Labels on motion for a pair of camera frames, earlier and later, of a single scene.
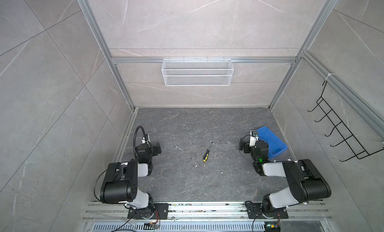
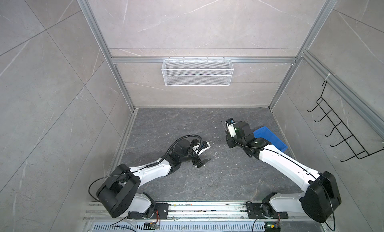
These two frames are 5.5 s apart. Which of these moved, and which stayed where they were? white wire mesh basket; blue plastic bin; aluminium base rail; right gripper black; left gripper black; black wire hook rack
Moved: left gripper black; right gripper black
Stayed: white wire mesh basket; black wire hook rack; aluminium base rail; blue plastic bin
